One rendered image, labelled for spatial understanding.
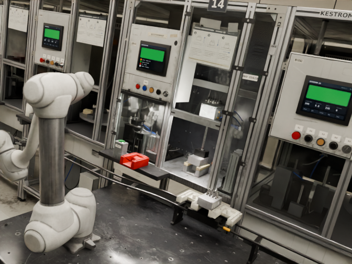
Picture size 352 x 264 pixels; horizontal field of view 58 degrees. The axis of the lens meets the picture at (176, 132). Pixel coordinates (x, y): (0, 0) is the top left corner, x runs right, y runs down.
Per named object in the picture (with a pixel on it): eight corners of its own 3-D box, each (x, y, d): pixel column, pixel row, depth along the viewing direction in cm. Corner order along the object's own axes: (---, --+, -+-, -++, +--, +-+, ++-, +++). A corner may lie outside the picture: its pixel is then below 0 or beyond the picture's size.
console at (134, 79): (119, 88, 228) (129, 22, 218) (144, 89, 252) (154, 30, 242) (166, 102, 207) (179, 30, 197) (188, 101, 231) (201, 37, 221)
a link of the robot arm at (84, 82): (63, 84, 153) (43, 84, 140) (91, 65, 146) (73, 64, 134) (76, 108, 153) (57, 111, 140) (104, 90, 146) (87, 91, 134)
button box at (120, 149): (112, 156, 225) (114, 140, 222) (119, 154, 231) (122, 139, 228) (120, 160, 221) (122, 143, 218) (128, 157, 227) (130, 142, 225)
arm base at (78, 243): (78, 259, 149) (79, 248, 148) (48, 237, 160) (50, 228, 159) (106, 243, 164) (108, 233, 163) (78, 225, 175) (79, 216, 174)
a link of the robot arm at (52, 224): (80, 240, 149) (48, 266, 129) (52, 232, 154) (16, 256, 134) (81, 73, 134) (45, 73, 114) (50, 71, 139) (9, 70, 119)
